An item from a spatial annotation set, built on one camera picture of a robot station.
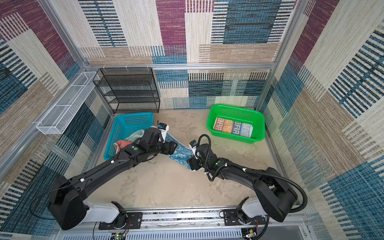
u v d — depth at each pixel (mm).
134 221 733
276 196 424
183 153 926
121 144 939
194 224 729
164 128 718
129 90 1089
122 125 1076
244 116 1059
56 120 707
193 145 764
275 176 423
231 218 728
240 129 1051
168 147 715
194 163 763
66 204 401
